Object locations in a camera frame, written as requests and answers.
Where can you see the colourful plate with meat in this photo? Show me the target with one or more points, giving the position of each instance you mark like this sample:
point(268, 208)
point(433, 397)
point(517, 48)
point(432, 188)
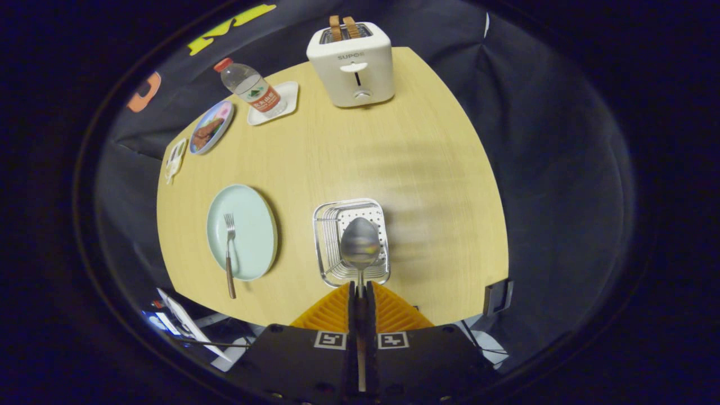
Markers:
point(211, 128)

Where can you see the clear bottle with red cap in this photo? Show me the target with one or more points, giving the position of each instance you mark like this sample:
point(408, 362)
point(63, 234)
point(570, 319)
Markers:
point(253, 90)

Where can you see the brown toast slice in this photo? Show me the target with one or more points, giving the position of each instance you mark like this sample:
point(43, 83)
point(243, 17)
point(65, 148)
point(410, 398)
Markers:
point(335, 28)
point(351, 27)

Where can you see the metal spoon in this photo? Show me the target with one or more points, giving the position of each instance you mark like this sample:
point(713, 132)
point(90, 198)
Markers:
point(360, 242)

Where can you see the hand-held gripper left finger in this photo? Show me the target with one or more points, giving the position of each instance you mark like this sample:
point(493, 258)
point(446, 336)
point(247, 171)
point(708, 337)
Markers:
point(298, 365)

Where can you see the white compartment sauce dish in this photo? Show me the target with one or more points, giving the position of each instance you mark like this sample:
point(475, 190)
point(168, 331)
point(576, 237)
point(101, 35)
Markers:
point(175, 160)

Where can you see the white toaster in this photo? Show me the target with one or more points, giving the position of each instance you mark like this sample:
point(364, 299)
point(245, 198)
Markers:
point(351, 67)

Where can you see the light green plate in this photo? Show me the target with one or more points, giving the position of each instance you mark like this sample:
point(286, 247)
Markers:
point(256, 225)

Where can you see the black backdrop cloth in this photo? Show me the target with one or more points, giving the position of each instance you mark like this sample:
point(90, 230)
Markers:
point(551, 169)

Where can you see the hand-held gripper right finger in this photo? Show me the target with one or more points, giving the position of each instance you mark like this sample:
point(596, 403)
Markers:
point(427, 365)

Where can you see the white paper sheet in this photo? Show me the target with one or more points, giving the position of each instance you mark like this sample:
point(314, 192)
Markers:
point(188, 323)

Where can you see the white square saucer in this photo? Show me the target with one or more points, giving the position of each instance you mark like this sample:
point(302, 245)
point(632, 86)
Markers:
point(289, 93)

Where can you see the black table clamp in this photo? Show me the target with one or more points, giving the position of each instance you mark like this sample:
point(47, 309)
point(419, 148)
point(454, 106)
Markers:
point(498, 297)

